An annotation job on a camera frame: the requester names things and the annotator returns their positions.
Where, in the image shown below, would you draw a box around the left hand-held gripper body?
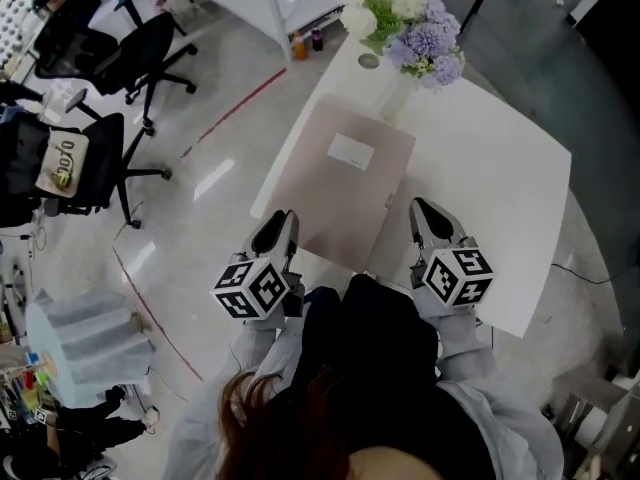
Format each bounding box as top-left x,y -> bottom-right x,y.
209,247 -> 306,322

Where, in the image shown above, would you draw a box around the person's torso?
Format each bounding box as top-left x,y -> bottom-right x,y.
164,362 -> 566,480

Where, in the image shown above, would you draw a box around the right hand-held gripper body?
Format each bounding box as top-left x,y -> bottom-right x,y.
409,235 -> 495,310

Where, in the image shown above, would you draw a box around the black power cable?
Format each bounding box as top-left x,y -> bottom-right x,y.
549,261 -> 617,286

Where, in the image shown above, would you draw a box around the grey wooden shelf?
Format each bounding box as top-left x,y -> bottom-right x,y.
542,362 -> 640,480

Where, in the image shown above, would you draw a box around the white and purple flower bouquet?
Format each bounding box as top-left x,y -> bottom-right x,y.
333,0 -> 466,91

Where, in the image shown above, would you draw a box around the beige cardboard box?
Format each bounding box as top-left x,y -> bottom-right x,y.
268,95 -> 417,274

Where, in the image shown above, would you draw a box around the white cable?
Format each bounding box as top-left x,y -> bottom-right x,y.
148,366 -> 189,402

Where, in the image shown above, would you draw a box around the white flower vase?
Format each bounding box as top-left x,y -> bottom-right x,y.
379,67 -> 417,119

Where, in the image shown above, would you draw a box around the black office chair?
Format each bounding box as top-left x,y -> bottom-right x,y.
0,87 -> 174,230
33,11 -> 199,137

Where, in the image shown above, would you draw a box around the beige tote bag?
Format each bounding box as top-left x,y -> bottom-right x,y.
34,127 -> 92,200

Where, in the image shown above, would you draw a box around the person's legs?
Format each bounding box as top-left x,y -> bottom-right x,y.
299,273 -> 441,384

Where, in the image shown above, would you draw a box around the person's right forearm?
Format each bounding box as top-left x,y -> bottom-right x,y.
414,300 -> 496,384

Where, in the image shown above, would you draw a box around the round table with blue cloth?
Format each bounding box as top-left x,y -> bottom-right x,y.
24,287 -> 157,410

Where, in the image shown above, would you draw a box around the person's left forearm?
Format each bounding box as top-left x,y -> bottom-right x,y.
234,312 -> 306,399

